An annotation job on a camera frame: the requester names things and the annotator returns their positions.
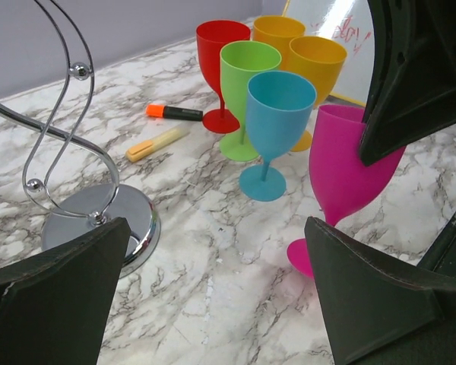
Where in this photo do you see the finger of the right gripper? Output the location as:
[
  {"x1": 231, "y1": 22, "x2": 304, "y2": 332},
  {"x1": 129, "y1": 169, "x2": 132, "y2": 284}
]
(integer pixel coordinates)
[{"x1": 359, "y1": 0, "x2": 456, "y2": 166}]

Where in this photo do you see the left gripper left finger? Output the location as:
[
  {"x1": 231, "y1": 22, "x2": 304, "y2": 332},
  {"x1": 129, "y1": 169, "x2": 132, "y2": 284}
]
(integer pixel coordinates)
[{"x1": 0, "y1": 217, "x2": 131, "y2": 364}]

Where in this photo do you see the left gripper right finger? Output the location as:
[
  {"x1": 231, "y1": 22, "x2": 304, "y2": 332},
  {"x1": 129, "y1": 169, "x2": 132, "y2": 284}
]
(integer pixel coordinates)
[{"x1": 305, "y1": 217, "x2": 456, "y2": 364}]

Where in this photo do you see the yellow wine glass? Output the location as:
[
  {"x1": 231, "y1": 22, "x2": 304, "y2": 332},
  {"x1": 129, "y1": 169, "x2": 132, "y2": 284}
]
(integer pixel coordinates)
[
  {"x1": 288, "y1": 36, "x2": 348, "y2": 153},
  {"x1": 253, "y1": 15, "x2": 306, "y2": 55}
]

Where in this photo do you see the pink wine glass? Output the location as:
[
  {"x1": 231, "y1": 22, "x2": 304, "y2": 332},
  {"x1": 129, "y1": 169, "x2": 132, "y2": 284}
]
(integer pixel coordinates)
[{"x1": 287, "y1": 104, "x2": 407, "y2": 281}]

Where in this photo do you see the blue wine glass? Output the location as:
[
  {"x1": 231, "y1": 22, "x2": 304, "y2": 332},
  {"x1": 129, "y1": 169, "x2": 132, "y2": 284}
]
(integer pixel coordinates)
[{"x1": 239, "y1": 71, "x2": 317, "y2": 202}]

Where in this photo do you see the green wine glass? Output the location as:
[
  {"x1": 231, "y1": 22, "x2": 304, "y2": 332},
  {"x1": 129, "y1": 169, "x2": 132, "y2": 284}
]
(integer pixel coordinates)
[{"x1": 220, "y1": 40, "x2": 282, "y2": 162}]

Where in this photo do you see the red wine glass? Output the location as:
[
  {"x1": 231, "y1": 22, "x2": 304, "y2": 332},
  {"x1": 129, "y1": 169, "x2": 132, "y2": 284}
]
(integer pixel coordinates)
[{"x1": 196, "y1": 20, "x2": 251, "y2": 134}]

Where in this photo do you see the chrome wine glass rack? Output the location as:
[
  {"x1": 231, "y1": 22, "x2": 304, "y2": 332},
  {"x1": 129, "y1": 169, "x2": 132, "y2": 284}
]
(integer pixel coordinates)
[{"x1": 0, "y1": 0, "x2": 162, "y2": 278}]

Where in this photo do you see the pale yellow marker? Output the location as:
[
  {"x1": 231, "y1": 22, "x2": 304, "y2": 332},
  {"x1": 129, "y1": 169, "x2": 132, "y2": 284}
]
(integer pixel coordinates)
[{"x1": 125, "y1": 127, "x2": 189, "y2": 163}]

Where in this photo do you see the orange black highlighter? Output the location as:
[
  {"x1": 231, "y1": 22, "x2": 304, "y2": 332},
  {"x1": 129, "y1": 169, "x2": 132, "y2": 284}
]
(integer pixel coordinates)
[{"x1": 145, "y1": 104, "x2": 204, "y2": 122}]

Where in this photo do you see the whiteboard with yellow frame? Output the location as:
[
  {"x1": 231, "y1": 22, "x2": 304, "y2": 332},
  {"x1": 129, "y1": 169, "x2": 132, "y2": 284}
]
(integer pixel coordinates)
[{"x1": 283, "y1": 0, "x2": 375, "y2": 106}]

